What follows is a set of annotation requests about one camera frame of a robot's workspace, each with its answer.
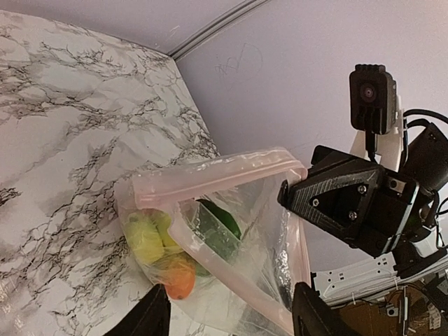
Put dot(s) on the dark green fake pepper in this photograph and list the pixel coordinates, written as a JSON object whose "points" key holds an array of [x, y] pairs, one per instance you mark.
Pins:
{"points": [[218, 229]]}

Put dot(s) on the yellow fake banana bunch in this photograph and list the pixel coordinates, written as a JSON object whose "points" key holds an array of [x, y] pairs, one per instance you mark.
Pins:
{"points": [[147, 235]]}

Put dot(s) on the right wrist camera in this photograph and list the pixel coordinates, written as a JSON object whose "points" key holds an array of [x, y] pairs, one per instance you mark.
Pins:
{"points": [[376, 115]]}

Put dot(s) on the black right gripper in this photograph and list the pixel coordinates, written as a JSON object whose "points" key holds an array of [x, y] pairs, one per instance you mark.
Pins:
{"points": [[351, 200]]}

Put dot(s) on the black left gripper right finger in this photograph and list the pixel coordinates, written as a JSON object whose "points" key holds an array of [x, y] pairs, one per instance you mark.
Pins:
{"points": [[312, 316]]}

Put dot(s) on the clear polka dot zip bag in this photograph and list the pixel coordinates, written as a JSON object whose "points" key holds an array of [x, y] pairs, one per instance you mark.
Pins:
{"points": [[252, 293]]}

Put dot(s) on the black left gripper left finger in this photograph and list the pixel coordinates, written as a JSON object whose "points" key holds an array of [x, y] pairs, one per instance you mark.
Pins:
{"points": [[151, 316]]}

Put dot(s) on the right aluminium frame post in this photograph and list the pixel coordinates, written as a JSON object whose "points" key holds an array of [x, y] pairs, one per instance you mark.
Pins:
{"points": [[215, 27]]}

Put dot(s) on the orange fake fruit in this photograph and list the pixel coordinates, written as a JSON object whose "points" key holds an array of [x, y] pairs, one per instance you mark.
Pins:
{"points": [[180, 278]]}

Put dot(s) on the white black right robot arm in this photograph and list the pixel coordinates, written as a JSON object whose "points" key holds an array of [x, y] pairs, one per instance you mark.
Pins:
{"points": [[421, 247]]}

